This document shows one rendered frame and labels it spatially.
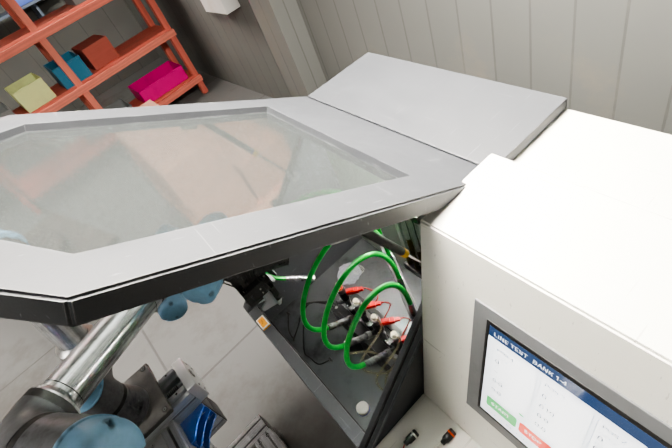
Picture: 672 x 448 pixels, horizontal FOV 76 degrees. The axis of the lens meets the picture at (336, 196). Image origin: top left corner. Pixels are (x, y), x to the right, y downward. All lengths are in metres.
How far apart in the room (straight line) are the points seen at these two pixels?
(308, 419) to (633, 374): 1.91
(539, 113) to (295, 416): 1.92
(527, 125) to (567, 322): 0.49
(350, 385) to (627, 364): 0.95
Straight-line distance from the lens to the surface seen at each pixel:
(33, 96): 5.32
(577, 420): 0.88
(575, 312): 0.71
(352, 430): 1.32
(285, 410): 2.52
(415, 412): 1.26
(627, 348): 0.71
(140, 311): 0.97
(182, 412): 1.62
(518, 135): 1.05
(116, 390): 1.48
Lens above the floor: 2.16
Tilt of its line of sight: 41 degrees down
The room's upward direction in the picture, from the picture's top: 24 degrees counter-clockwise
